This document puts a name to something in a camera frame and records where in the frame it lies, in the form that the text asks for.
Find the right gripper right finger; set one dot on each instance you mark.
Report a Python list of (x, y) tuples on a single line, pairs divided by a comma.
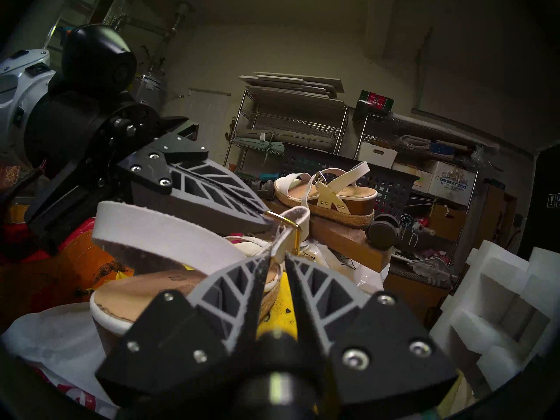
[(376, 349)]

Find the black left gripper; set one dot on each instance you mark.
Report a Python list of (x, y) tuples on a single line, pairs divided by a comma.
[(74, 130)]

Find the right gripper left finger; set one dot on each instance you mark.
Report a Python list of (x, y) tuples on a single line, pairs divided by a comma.
[(188, 344)]

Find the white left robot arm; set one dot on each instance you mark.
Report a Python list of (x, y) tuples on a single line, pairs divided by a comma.
[(17, 91)]

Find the white panel door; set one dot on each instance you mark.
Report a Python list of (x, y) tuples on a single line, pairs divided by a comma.
[(210, 121)]

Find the teal seat cushion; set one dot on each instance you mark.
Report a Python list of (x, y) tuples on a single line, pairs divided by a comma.
[(267, 147)]

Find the white crumpled plastic bag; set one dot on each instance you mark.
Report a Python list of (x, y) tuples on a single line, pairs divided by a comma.
[(350, 270)]

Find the grey water heater tank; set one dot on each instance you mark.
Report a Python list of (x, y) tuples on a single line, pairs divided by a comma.
[(148, 91)]

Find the yellow terry towel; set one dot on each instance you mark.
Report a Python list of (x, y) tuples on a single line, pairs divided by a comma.
[(280, 309)]

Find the wooden caster dolly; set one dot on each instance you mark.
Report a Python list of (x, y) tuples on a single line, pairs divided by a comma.
[(345, 244)]

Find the beige seat cushion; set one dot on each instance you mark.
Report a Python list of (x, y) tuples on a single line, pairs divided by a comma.
[(302, 140)]

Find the white boards stack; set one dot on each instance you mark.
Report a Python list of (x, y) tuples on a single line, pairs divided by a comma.
[(293, 84)]

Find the white foam packing block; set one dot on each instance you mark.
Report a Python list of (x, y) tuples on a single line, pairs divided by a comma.
[(494, 292)]

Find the white red-logo plastic bag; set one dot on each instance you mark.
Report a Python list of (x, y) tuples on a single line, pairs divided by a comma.
[(57, 340)]

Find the brown cardboard box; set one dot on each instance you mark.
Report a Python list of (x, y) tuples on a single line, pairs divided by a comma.
[(446, 222)]

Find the red orange patterned fabric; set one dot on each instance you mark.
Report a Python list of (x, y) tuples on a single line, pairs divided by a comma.
[(43, 274)]

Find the black plastic mesh basket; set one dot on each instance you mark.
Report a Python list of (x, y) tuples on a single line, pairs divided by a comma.
[(393, 187)]

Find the white labelled cardboard box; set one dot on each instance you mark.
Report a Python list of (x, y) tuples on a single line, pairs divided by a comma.
[(415, 178)]

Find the brown wooden cabinet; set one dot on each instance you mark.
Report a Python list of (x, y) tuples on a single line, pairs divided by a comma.
[(496, 213)]

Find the white Gildan activewear carton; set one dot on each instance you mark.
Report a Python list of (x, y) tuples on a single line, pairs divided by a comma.
[(453, 183)]

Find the white storage bin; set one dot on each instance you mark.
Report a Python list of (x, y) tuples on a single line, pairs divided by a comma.
[(376, 155)]

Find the red ice snowman box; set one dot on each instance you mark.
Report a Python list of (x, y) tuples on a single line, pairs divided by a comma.
[(375, 103)]

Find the black flight case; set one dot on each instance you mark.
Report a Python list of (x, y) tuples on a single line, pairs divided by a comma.
[(542, 196)]

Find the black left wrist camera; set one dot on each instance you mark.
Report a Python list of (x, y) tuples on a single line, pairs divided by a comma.
[(96, 60)]

